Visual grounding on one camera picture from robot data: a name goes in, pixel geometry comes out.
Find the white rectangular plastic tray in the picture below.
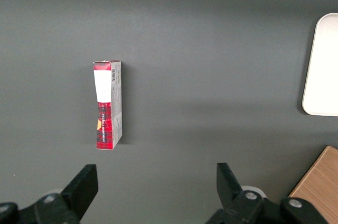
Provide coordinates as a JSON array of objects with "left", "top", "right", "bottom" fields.
[{"left": 302, "top": 12, "right": 338, "bottom": 117}]

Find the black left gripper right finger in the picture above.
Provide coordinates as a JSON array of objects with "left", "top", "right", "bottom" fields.
[{"left": 205, "top": 162, "right": 328, "bottom": 224}]

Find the red plaid cardboard box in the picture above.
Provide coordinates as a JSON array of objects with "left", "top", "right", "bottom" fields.
[{"left": 92, "top": 59, "right": 124, "bottom": 151}]

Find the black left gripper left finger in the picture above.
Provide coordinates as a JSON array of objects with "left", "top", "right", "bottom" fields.
[{"left": 0, "top": 164, "right": 99, "bottom": 224}]

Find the light wooden board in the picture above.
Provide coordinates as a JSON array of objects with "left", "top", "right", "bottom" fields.
[{"left": 287, "top": 145, "right": 338, "bottom": 224}]

